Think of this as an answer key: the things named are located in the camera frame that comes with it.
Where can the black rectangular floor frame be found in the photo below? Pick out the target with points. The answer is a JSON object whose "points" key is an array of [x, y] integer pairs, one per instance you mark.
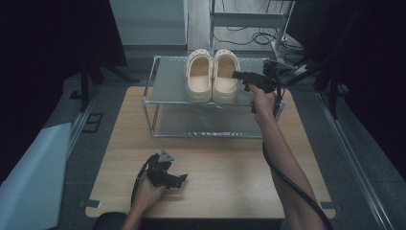
{"points": [[92, 123]]}

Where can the grey tape strip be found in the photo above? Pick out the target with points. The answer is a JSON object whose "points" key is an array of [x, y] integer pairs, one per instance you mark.
{"points": [[89, 203], [328, 205]]}

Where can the cream foam clog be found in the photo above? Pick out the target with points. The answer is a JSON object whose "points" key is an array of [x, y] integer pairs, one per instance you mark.
{"points": [[198, 76], [225, 78]]}

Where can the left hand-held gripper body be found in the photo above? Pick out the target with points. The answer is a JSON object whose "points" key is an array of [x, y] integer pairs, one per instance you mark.
{"points": [[159, 169]]}

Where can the black stand legs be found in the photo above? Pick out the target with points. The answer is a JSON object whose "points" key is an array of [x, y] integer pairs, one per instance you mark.
{"points": [[86, 86], [332, 92]]}

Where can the person's right hand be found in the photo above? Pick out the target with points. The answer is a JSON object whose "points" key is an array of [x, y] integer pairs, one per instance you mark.
{"points": [[263, 103]]}

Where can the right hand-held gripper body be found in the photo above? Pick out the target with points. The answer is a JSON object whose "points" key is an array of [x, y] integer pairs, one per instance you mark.
{"points": [[266, 78]]}

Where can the two-tier metal shoe rack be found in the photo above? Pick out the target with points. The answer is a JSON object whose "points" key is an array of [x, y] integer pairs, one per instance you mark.
{"points": [[172, 86]]}

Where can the dark curtain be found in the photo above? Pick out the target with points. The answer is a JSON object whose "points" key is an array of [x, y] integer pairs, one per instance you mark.
{"points": [[41, 64], [367, 64]]}

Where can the pale blue-white panel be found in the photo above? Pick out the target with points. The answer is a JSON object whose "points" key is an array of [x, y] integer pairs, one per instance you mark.
{"points": [[32, 182]]}

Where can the aluminium floor rail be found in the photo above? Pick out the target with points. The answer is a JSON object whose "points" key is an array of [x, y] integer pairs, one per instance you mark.
{"points": [[354, 159], [81, 121]]}

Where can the white metal desk frame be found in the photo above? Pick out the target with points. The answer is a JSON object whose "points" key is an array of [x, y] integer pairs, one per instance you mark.
{"points": [[247, 19]]}

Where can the person's left hand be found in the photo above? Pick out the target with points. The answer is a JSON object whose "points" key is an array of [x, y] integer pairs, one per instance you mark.
{"points": [[148, 195]]}

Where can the white cabinet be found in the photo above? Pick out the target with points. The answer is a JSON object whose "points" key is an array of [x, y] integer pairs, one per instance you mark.
{"points": [[148, 20]]}

